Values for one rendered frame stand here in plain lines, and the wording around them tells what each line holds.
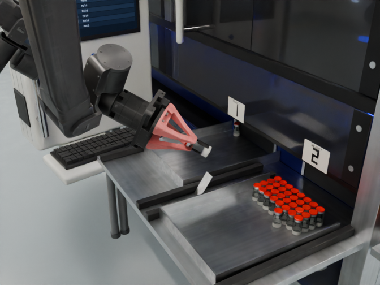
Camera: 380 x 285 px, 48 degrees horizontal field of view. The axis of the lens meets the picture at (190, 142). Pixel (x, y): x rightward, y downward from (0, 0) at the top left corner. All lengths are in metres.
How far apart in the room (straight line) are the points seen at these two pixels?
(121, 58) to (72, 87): 0.11
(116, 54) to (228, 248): 0.51
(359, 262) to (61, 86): 0.80
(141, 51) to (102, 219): 1.20
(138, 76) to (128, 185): 0.61
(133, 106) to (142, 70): 0.98
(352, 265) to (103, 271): 1.40
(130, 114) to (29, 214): 2.05
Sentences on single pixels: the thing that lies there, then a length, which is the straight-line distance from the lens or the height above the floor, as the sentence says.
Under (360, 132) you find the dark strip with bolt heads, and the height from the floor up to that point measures 1.13.
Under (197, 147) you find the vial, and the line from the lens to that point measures 0.75.
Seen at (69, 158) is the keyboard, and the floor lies 0.83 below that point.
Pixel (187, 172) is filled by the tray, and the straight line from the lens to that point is 1.26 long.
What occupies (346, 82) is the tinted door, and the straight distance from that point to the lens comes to 1.00.
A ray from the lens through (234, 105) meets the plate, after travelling 1.33.
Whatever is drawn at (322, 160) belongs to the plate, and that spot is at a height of 1.02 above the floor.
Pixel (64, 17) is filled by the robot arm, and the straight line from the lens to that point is 0.52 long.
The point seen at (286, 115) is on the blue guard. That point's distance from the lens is 1.15.
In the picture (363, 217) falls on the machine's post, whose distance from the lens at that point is 1.06.
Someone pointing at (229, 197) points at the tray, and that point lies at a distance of 1.15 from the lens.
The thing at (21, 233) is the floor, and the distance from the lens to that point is 2.60.
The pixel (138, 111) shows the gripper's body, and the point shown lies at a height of 1.25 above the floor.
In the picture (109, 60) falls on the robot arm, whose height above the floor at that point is 1.34.
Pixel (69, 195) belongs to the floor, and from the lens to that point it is 2.82.
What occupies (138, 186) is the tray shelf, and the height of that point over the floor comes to 0.88.
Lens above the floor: 1.53
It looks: 27 degrees down
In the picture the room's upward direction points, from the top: straight up
